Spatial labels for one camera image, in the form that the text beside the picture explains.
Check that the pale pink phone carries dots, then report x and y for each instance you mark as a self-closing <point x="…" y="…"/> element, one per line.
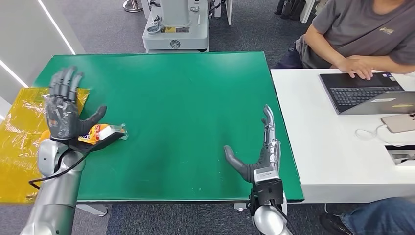
<point x="400" y="123"/>

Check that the yellow film wrapped cardboard box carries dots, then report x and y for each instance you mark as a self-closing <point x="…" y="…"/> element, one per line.
<point x="19" y="162"/>

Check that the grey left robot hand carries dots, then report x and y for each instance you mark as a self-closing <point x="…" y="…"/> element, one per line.
<point x="63" y="120"/>

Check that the person's leg in jeans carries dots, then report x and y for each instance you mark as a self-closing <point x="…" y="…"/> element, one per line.
<point x="382" y="216"/>

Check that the white table foot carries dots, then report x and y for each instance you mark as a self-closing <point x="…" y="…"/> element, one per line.
<point x="240" y="207"/>

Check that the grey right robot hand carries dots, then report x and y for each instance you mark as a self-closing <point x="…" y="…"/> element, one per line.
<point x="269" y="160"/>

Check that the dark shoe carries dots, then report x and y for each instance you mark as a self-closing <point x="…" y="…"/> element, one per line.
<point x="330" y="223"/>

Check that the chrome stand base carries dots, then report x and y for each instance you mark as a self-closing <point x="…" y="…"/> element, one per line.
<point x="132" y="6"/>

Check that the person's left forearm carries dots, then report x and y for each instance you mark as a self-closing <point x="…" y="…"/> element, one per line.
<point x="392" y="65"/>

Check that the orange plastic bottle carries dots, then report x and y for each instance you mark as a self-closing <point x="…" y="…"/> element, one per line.
<point x="90" y="134"/>

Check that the person's right forearm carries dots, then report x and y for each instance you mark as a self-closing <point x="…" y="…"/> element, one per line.
<point x="321" y="48"/>

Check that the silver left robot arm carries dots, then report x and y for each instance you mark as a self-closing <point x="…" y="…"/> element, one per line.
<point x="53" y="201"/>

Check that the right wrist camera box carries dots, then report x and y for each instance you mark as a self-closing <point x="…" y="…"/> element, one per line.
<point x="267" y="189"/>

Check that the grey laptop lid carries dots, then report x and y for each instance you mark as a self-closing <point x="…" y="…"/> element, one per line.
<point x="385" y="104"/>

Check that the person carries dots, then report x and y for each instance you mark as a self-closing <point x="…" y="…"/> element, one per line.
<point x="356" y="26"/>

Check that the person's right hand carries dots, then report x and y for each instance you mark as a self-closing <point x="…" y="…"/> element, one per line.
<point x="356" y="65"/>

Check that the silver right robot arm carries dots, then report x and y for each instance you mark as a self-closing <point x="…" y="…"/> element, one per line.
<point x="267" y="220"/>

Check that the white machine base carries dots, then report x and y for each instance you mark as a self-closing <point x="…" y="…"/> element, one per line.
<point x="175" y="22"/>

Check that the black laptop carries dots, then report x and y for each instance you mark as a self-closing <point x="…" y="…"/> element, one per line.
<point x="350" y="93"/>

